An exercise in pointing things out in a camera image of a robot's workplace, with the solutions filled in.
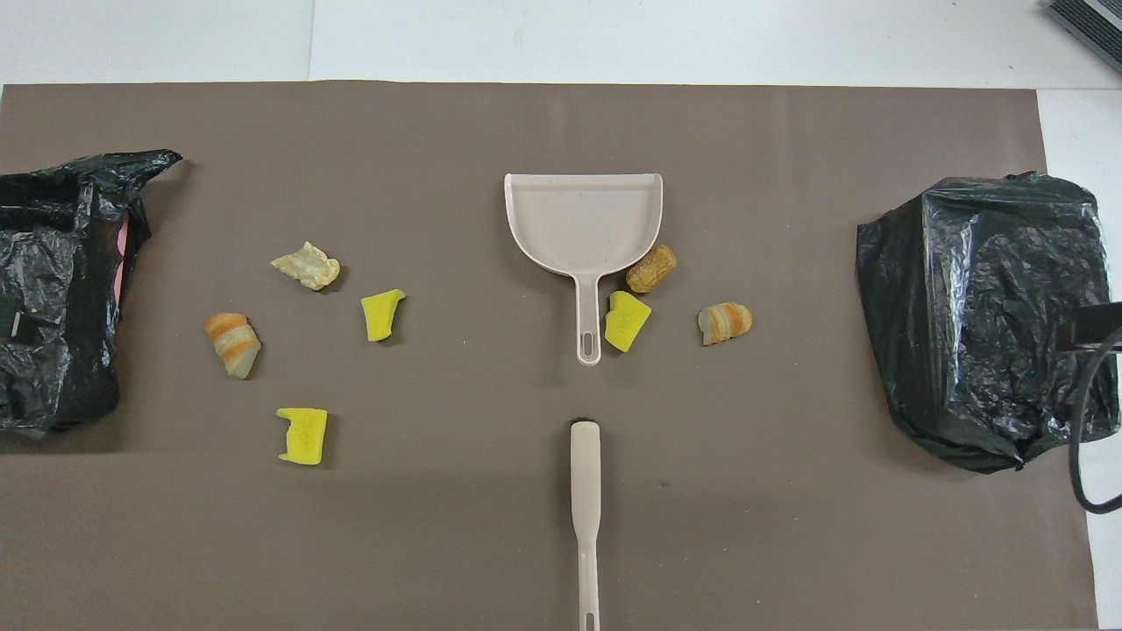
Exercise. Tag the dark grey ribbed device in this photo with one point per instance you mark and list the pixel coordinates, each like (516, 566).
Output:
(1091, 22)

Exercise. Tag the brown cork-like trash piece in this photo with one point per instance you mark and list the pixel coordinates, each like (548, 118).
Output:
(651, 269)

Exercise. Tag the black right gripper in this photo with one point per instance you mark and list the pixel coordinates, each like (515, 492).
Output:
(1096, 326)

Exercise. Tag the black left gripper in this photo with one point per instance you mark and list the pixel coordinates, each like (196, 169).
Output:
(17, 324)

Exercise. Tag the notched yellow sponge piece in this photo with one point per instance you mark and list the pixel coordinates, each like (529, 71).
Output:
(304, 436)

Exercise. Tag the pink plastic bin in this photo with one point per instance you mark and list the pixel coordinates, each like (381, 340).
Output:
(124, 258)

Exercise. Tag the beige hand brush black bristles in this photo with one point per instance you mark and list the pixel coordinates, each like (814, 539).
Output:
(585, 473)

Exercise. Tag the orange striped foam piece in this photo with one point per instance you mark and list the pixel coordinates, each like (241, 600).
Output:
(234, 343)
(726, 322)

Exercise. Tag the small yellow sponge piece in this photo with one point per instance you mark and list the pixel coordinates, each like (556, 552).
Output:
(380, 317)

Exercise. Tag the black plastic trash bag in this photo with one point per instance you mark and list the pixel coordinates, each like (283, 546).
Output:
(973, 307)
(53, 263)

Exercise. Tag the beige plastic dustpan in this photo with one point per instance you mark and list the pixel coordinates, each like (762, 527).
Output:
(583, 219)

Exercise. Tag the pale trash piece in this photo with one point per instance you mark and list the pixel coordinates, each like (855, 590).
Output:
(307, 265)

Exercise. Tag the brown paper table mat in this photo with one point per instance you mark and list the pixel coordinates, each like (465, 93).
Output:
(526, 131)

